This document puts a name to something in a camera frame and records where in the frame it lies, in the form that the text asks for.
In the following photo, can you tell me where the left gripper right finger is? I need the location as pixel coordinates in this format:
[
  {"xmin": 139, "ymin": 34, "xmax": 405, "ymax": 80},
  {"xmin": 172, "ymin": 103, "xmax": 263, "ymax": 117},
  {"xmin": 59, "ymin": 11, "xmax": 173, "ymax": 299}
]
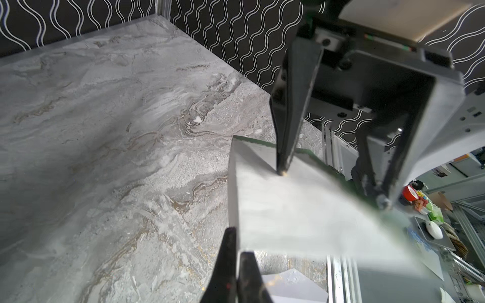
[{"xmin": 237, "ymin": 252, "xmax": 273, "ymax": 303}]

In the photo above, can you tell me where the white letter with green border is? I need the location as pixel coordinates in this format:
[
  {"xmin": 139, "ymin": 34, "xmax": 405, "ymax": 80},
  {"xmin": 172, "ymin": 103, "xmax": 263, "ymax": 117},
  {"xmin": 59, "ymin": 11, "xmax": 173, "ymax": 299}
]
[{"xmin": 227, "ymin": 136, "xmax": 425, "ymax": 276}]

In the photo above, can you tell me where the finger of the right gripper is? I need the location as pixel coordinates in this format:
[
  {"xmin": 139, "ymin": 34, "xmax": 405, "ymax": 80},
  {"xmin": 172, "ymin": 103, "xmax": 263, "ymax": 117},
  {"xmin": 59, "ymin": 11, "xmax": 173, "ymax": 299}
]
[
  {"xmin": 270, "ymin": 37, "xmax": 323, "ymax": 175},
  {"xmin": 351, "ymin": 113, "xmax": 417, "ymax": 210}
]

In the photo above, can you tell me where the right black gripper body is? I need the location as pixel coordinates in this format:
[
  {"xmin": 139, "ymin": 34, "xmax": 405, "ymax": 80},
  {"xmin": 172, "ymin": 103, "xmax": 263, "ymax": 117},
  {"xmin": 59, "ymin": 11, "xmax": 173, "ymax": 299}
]
[{"xmin": 303, "ymin": 1, "xmax": 484, "ymax": 197}]

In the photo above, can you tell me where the lavender envelope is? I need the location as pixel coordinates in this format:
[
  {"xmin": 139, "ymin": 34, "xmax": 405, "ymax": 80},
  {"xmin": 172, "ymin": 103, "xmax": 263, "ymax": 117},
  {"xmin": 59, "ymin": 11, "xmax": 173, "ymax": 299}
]
[{"xmin": 262, "ymin": 269, "xmax": 328, "ymax": 303}]

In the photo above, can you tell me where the aluminium front rail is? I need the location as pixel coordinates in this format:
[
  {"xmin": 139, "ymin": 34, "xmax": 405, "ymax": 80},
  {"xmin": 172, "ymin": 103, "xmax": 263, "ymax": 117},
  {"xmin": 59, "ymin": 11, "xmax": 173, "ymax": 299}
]
[{"xmin": 321, "ymin": 124, "xmax": 361, "ymax": 303}]

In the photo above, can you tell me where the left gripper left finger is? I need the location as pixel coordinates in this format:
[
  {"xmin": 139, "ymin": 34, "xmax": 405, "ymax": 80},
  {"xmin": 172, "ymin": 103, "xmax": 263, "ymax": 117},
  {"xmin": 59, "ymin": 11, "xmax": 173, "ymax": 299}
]
[{"xmin": 200, "ymin": 227, "xmax": 237, "ymax": 303}]

